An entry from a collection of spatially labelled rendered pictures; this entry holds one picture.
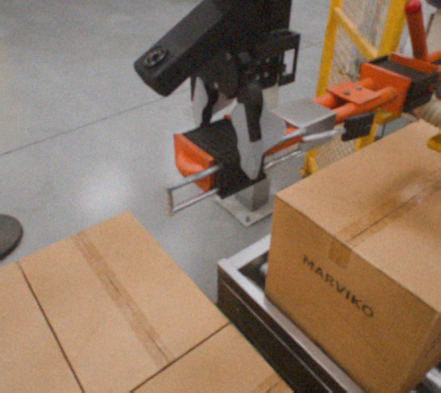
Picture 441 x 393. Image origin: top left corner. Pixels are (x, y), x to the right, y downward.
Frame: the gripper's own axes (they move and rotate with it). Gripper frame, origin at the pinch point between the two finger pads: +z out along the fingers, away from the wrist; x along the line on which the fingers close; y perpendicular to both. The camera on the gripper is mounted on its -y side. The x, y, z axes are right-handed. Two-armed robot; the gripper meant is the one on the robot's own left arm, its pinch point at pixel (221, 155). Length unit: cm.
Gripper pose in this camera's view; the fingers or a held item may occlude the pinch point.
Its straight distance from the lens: 49.0
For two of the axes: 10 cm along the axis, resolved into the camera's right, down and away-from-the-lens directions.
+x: -5.8, -4.9, 6.5
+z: 0.0, 8.0, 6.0
